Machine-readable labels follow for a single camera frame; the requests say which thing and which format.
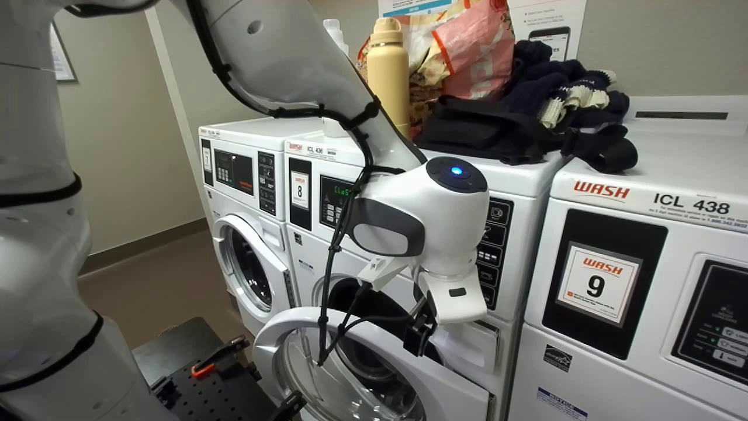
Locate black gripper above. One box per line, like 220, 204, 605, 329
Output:
398, 296, 442, 359

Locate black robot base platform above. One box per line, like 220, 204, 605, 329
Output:
129, 314, 308, 421

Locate white washing machine number 8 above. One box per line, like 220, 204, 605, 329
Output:
280, 138, 568, 421

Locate white washing machine number 9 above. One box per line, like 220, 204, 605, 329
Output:
502, 93, 748, 421

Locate white washing machine unnumbered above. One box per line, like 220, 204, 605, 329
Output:
196, 115, 330, 338

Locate white round washer door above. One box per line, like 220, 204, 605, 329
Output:
249, 304, 496, 421

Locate white door with steel bowl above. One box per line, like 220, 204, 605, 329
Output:
207, 212, 300, 337

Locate orange and black clamp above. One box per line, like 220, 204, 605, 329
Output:
186, 334, 253, 383

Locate black clothing pile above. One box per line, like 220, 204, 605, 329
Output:
414, 37, 640, 175

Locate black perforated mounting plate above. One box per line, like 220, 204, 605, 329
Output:
151, 359, 273, 421

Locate yellow insulated bottle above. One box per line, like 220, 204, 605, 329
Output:
365, 17, 414, 139

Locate cream rolled sock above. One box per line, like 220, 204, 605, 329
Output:
538, 96, 568, 131
560, 82, 614, 113

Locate orange and white plastic bag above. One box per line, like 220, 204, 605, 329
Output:
356, 0, 518, 122

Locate instruction poster with phone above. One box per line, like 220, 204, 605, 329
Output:
505, 0, 592, 62

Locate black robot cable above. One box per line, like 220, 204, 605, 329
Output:
182, 0, 439, 370

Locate framed wall notice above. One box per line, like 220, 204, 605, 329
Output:
46, 21, 79, 83

